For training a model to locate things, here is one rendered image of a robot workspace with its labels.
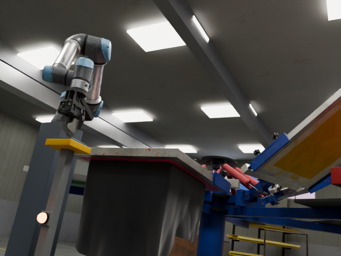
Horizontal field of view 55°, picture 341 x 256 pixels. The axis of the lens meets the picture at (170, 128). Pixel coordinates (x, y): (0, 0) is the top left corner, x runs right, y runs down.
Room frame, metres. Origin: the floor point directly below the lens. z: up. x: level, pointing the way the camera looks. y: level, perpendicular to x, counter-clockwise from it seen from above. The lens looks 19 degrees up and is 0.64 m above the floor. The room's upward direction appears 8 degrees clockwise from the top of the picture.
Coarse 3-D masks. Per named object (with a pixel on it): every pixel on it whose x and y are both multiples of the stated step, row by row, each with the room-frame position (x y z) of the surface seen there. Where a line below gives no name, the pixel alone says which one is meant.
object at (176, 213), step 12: (180, 180) 1.51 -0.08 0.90; (192, 180) 1.64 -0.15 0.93; (168, 192) 1.42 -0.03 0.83; (180, 192) 1.53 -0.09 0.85; (192, 192) 1.66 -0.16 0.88; (204, 192) 1.82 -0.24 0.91; (168, 204) 1.43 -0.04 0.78; (180, 204) 1.55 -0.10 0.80; (192, 204) 1.68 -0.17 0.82; (168, 216) 1.45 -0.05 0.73; (180, 216) 1.59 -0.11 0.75; (192, 216) 1.70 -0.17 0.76; (168, 228) 1.48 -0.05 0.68; (180, 228) 1.62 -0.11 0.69; (192, 228) 1.72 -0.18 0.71; (168, 240) 1.50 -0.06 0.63; (192, 240) 1.79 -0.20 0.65; (168, 252) 1.51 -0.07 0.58
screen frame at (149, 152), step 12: (84, 156) 1.54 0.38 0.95; (96, 156) 1.50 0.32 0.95; (108, 156) 1.46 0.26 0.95; (120, 156) 1.43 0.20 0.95; (132, 156) 1.39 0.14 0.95; (144, 156) 1.36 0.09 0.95; (156, 156) 1.33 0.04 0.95; (168, 156) 1.30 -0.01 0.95; (180, 156) 1.31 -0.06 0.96; (192, 168) 1.45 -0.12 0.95; (204, 180) 1.71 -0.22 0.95
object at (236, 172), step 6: (210, 162) 2.64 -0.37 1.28; (222, 162) 2.61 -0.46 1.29; (228, 168) 2.48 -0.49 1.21; (234, 168) 2.63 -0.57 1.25; (228, 174) 2.82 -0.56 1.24; (234, 174) 2.42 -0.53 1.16; (240, 174) 2.39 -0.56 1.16; (240, 180) 2.37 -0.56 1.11; (246, 180) 2.32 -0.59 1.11; (252, 180) 2.43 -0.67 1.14; (246, 186) 2.77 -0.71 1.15; (252, 186) 2.30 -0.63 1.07; (234, 192) 2.96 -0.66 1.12
